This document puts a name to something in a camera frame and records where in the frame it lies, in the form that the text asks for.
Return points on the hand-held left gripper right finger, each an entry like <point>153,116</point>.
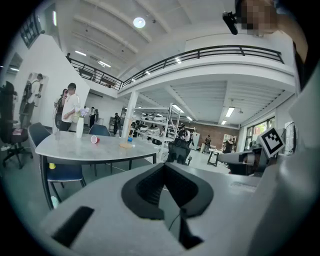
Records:
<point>225,212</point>

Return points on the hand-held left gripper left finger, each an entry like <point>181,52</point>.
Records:
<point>112,225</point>

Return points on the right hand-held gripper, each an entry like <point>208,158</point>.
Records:
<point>271,142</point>

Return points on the wooden tree cup holder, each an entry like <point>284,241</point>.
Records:
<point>125,145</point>

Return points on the red plastic cup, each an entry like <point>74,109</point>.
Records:
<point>95,139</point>

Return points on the small white side table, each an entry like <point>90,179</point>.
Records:
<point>215,155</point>

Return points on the black mesh office chair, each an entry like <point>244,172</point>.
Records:
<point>178,151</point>

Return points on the person's torso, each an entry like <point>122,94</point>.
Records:
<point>295,200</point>

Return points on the white metal shelving rack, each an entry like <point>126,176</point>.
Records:
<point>160,125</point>

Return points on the white ribbed vase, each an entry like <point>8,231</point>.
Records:
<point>79,127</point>

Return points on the black mezzanine railing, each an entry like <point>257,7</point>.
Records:
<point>200,53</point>

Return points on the person's head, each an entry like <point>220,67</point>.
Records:
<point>260,17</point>

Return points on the round ceiling lamp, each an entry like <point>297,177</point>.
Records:
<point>139,22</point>

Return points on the black head-mounted camera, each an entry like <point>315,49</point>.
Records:
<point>230,22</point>

